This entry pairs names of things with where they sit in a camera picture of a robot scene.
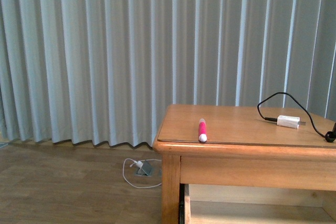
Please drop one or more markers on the white charger adapter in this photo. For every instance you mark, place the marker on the white charger adapter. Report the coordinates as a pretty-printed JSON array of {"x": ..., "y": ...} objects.
[{"x": 288, "y": 121}]

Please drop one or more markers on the open floor socket box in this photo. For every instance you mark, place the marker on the open floor socket box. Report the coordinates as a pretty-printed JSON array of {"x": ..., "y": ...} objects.
[{"x": 144, "y": 168}]

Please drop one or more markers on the wooden nightstand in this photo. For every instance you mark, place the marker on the wooden nightstand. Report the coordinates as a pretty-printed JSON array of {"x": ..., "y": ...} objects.
[{"x": 241, "y": 150}]

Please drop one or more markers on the pink marker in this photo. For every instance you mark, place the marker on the pink marker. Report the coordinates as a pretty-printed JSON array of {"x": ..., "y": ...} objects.
[{"x": 202, "y": 131}]

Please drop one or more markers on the wooden drawer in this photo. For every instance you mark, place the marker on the wooden drawer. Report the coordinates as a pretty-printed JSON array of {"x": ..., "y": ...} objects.
[{"x": 235, "y": 204}]

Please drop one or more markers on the light teal curtain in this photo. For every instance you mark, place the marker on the light teal curtain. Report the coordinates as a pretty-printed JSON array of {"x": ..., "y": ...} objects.
[{"x": 105, "y": 70}]

